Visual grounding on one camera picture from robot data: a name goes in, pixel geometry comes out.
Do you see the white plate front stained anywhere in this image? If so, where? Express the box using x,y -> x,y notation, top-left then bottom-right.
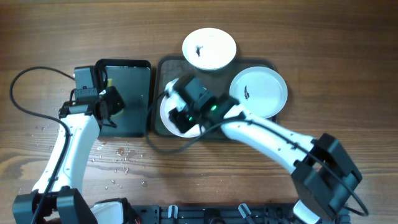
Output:
159,78 -> 205,138

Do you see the white plate stained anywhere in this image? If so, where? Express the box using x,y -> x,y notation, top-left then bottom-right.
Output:
229,67 -> 288,118
159,78 -> 205,138
182,27 -> 237,71

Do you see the green yellow sponge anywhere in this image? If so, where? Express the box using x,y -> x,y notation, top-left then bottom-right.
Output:
107,78 -> 113,87

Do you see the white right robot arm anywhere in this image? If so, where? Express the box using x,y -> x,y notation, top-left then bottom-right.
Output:
165,75 -> 369,223

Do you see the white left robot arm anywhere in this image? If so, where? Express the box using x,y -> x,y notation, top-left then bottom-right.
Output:
12,66 -> 127,223

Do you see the small dark sponge tray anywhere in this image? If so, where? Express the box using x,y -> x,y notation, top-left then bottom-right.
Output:
96,59 -> 152,138

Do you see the large dark plate tray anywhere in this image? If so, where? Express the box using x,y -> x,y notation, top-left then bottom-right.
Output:
151,55 -> 277,138

